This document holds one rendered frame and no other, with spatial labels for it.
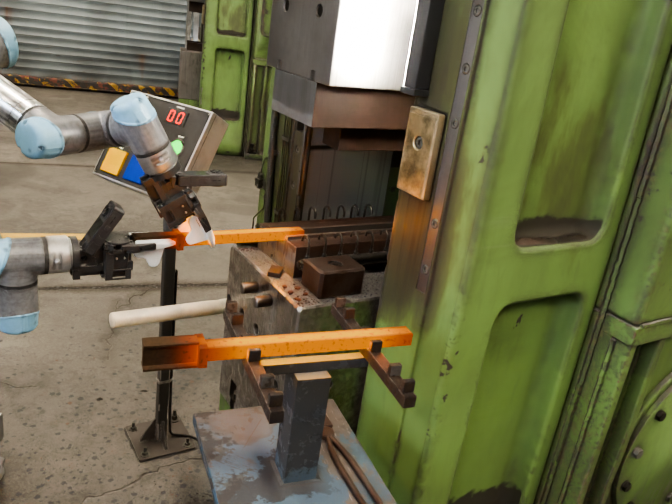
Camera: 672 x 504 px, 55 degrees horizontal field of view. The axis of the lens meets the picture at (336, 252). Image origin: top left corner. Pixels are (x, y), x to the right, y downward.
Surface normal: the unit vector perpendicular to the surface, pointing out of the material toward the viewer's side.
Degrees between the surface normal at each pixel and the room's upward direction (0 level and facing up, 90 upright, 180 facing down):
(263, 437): 0
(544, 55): 89
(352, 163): 90
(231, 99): 90
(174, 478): 0
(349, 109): 90
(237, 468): 0
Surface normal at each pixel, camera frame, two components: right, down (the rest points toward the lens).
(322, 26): -0.85, 0.07
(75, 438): 0.14, -0.92
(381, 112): 0.51, 0.37
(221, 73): 0.22, 0.38
